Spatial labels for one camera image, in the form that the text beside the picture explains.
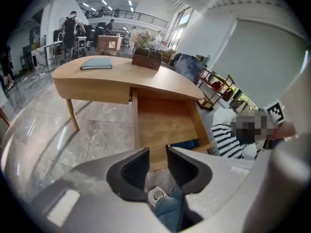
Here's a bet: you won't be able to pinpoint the white marble counter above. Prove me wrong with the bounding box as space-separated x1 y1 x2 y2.
31 40 63 69

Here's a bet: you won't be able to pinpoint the wooden side table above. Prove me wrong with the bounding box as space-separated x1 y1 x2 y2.
0 105 12 140

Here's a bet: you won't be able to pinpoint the pink flower bouquet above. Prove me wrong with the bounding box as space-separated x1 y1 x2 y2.
134 29 153 52

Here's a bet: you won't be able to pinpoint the wooden shelf rack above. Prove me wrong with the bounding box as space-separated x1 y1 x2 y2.
197 67 236 111

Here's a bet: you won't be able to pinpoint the dark wooden tray box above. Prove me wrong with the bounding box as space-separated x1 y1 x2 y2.
131 47 163 71

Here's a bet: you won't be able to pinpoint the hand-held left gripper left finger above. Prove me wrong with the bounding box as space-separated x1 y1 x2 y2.
60 147 150 202

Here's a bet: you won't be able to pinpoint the tall glass window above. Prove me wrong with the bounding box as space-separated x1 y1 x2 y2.
167 6 195 51

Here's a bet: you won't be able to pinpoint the dark blue canvas painting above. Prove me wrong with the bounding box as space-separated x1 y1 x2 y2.
174 53 204 85

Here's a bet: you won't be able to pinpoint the person's blue jeans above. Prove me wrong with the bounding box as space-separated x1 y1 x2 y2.
155 182 187 232

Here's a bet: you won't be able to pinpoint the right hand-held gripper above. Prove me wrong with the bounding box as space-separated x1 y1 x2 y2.
266 101 285 125

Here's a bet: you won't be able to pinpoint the black balcony railing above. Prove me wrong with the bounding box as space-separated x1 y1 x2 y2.
85 8 170 29

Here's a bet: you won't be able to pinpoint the row of ceiling strip lights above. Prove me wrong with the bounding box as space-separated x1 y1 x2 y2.
82 0 134 12

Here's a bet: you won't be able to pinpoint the person's face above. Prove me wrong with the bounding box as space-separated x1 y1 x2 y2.
230 110 279 143

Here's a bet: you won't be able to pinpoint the wooden coffee table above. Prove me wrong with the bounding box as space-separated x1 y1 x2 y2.
51 56 205 132

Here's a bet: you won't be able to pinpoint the wooden cabinet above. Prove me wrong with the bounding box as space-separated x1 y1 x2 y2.
97 34 123 57

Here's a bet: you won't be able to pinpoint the dark blue book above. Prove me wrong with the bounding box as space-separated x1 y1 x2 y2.
170 138 200 148

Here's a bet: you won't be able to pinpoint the white roller blind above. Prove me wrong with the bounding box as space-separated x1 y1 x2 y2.
211 18 307 111

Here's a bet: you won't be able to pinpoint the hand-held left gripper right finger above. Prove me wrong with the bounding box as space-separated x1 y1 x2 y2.
167 146 255 218

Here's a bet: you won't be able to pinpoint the grey-blue notebook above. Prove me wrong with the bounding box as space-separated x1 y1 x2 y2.
80 58 113 71

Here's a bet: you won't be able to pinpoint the person's right forearm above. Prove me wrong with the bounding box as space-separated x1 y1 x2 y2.
276 122 299 140

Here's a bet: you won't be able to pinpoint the white sneaker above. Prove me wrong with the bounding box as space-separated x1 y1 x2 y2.
147 186 169 210

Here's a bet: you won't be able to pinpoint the wooden drawer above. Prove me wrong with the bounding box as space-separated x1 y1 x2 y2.
131 87 217 172

